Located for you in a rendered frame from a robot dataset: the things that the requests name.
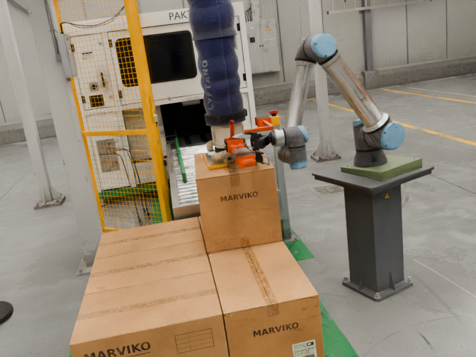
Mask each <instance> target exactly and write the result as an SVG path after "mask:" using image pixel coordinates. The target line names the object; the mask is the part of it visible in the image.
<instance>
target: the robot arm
mask: <svg viewBox="0 0 476 357"><path fill-rule="evenodd" d="M295 63H296V65H297V66H296V70H295V77H294V81H293V87H292V92H291V96H290V103H289V107H288V114H287V118H286V122H285V127H284V128H278V129H275V130H273V132H270V134H267V135H261V133H260V132H246V133H241V134H238V135H234V136H233V138H236V139H237V138H240V139H242V138H244V139H246V140H249V139H250V142H251V144H250V145H251V147H249V150H250V149H251V150H253V151H256V150H259V149H263V148H264V147H266V146H267V145H269V144H270V143H271V145H272V146H274V145H275V147H279V148H278V150H277V157H278V159H279V160H280V161H282V162H283V163H287V164H289V165H290V168H291V169H303V168H305V167H307V154H306V146H305V143H306V142H307V141H308V135H307V131H306V129H305V127H304V126H303V125H302V118H303V114H304V110H305V104H306V99H307V92H308V89H309V85H310V78H311V74H312V68H313V67H314V66H316V63H318V64H319V66H321V67H322V69H323V70H324V71H325V72H326V74H327V76H328V77H329V78H330V79H331V81H332V82H333V83H334V85H335V86H336V88H337V89H338V90H339V92H340V93H341V95H342V96H343V97H344V98H345V99H346V101H347V102H348V104H349V105H350V107H351V108H352V109H353V111H354V112H355V113H356V115H357V116H358V117H359V119H356V120H354V121H353V134H354V141H355V147H356V155H355V158H354V161H353V163H354V166H355V167H360V168H368V167H374V166H381V165H383V164H386V163H387V157H386V156H385V153H384V151H383V149H385V150H394V149H397V148H398V147H400V145H401V144H402V143H403V140H404V137H405V131H404V128H403V127H402V125H400V124H399V123H396V122H393V121H392V119H391V118H390V117H389V115H388V114H387V113H382V112H381V111H380V109H379V108H378V107H377V106H376V104H375V102H374V101H373V100H372V98H371V97H370V96H369V94H368V92H367V91H366V90H365V89H364V87H363V86H362V84H361V83H360V81H359V80H358V79H357V77H356V76H355V74H354V73H353V72H352V71H351V69H350V67H349V66H348V65H347V63H346V62H345V61H344V59H343V57H342V56H341V55H340V54H339V51H338V50H337V48H336V41H335V39H334V38H333V37H332V36H331V35H330V34H327V33H320V34H317V35H313V36H310V37H307V38H306V39H304V40H303V42H302V43H301V45H300V46H299V48H298V50H297V53H296V56H295Z"/></svg>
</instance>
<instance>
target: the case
mask: <svg viewBox="0 0 476 357"><path fill-rule="evenodd" d="M203 153H207V152H203ZM203 153H198V154H194V163H195V183H196V188H197V193H198V202H199V206H200V215H201V220H202V225H203V234H204V238H205V247H206V251H207V253H210V252H216V251H224V250H229V249H237V248H242V247H250V246H256V245H260V244H269V243H274V242H281V241H283V238H282V230H281V218H280V211H279V204H278V191H277V185H276V173H275V168H274V166H273V165H272V163H271V162H270V166H268V165H267V164H261V163H258V162H256V166H251V167H247V168H242V169H239V165H238V164H236V159H231V160H228V158H227V157H226V158H224V160H225V162H226V163H227V167H223V168H219V169H211V170H209V169H208V166H207V164H206V163H205V160H204V157H203Z"/></svg>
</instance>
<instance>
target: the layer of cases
mask: <svg viewBox="0 0 476 357"><path fill-rule="evenodd" d="M198 219H199V221H198ZM69 347H70V350H71V353H72V357H324V344H323V336H322V321H321V312H320V304H319V294H318V293H317V291H316V290H315V288H314V287H313V285H312V284H311V282H310V281H309V279H308V278H307V276H306V275H305V273H304V272H303V270H302V269H301V267H300V266H299V264H298V263H297V261H296V260H295V259H294V257H293V255H292V254H291V253H290V251H289V250H288V248H287V246H286V245H285V244H284V242H283V241H281V242H274V243H269V244H260V245H256V246H247V247H242V248H237V249H229V250H224V251H216V252H210V253H207V251H206V247H205V238H204V234H203V225H202V220H201V216H199V217H192V218H187V219H182V220H175V221H171V222H163V223H159V224H154V225H147V226H142V227H135V228H130V229H122V230H118V231H114V232H106V233H103V234H102V235H101V240H100V242H99V246H98V249H97V252H96V257H95V259H94V262H93V266H92V269H91V273H90V276H89V280H88V283H87V286H86V290H85V293H84V297H83V300H82V303H81V307H80V310H79V314H78V317H77V319H76V324H75V327H74V331H73V334H72V337H71V341H70V343H69Z"/></svg>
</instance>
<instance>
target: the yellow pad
mask: <svg viewBox="0 0 476 357"><path fill-rule="evenodd" d="M203 157H204V160H205V163H206V164H207V166H208V169H209V170H211V169H219V168H223V167H227V163H226V162H225V160H224V159H221V160H220V161H219V162H218V163H213V162H212V159H211V157H209V156H208V153H203Z"/></svg>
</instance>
